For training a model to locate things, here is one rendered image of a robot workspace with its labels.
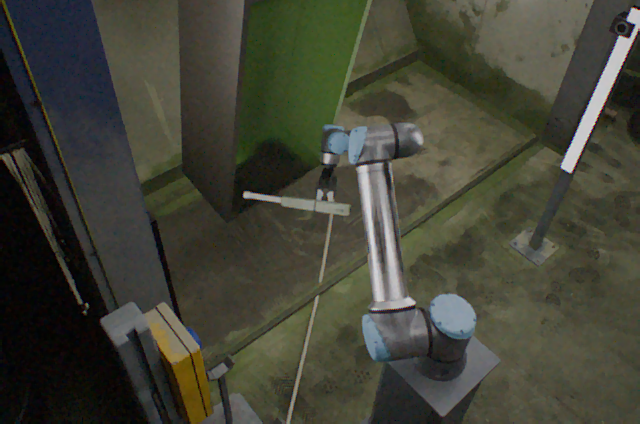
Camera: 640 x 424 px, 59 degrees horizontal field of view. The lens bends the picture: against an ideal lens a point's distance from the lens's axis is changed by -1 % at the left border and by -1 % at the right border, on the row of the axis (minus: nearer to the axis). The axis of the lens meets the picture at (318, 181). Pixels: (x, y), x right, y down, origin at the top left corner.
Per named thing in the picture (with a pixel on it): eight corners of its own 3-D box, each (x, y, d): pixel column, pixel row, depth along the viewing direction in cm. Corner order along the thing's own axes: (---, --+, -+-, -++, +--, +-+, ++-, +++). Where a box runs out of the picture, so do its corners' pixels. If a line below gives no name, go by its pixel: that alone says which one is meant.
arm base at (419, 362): (477, 358, 193) (484, 343, 186) (441, 392, 184) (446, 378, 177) (435, 321, 203) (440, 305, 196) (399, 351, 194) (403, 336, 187)
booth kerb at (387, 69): (74, 235, 302) (67, 219, 293) (72, 233, 303) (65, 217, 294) (416, 63, 431) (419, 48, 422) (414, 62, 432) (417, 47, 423)
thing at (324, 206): (355, 196, 270) (349, 207, 248) (354, 206, 271) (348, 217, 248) (256, 182, 277) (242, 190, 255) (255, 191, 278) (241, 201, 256)
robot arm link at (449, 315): (473, 357, 183) (487, 329, 170) (423, 366, 180) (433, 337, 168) (457, 317, 193) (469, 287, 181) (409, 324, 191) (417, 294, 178)
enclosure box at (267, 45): (182, 172, 269) (176, -62, 174) (280, 121, 299) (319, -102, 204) (226, 223, 257) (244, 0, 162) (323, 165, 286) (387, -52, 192)
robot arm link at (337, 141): (355, 131, 235) (349, 127, 247) (328, 133, 233) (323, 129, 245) (357, 153, 237) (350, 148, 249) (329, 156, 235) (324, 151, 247)
